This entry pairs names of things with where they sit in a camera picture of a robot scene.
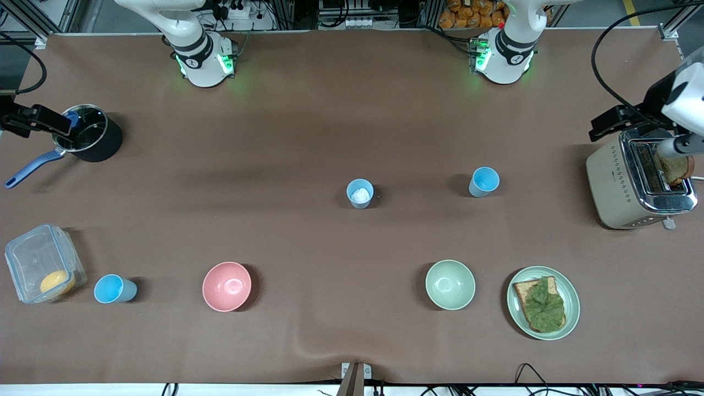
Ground blue plastic cup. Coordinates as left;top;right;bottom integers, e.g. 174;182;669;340
469;167;501;198
93;274;138;304

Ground aluminium frame rail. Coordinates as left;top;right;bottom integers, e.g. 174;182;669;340
0;0;83;40
660;0;704;61

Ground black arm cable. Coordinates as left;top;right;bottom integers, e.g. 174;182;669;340
590;3;704;119
0;31;48;95

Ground black looped cable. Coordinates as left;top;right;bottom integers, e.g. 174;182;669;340
514;363;556;388

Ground glass lid blue knob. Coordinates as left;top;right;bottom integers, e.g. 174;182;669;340
52;104;108;154

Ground clear plastic food container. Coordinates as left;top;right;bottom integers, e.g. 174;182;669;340
4;223;87;305

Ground pale green bowl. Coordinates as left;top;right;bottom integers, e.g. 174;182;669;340
425;260;476;311

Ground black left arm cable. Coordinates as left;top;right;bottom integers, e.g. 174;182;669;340
590;3;704;119

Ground blue cup holding paper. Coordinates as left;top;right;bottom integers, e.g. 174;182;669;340
346;179;375;210

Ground grey metal table clamp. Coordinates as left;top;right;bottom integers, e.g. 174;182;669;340
340;362;372;396

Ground brown bread slice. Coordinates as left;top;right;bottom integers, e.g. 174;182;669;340
513;277;567;334

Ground green lettuce leaf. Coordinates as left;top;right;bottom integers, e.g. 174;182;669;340
522;277;567;333

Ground beige chrome toaster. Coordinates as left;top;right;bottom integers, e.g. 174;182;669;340
586;129;699;230

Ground bag of orange buns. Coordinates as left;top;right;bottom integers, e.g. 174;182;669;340
438;0;509;30

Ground yellow round food piece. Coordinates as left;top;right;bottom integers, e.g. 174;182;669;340
40;269;76;298

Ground pale green plate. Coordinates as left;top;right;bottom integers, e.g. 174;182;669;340
507;266;581;341

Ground white power strip black plugs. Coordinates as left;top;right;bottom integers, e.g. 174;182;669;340
212;0;255;20

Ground pink bowl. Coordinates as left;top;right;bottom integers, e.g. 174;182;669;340
202;262;252;312

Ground brown table cover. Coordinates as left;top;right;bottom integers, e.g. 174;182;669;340
0;27;704;386

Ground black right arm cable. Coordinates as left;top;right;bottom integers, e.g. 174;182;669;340
0;31;48;95

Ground black pot blue handle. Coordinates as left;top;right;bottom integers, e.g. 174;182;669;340
4;103;124;189

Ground brown toast slice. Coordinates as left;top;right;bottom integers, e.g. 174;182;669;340
654;151;695;186

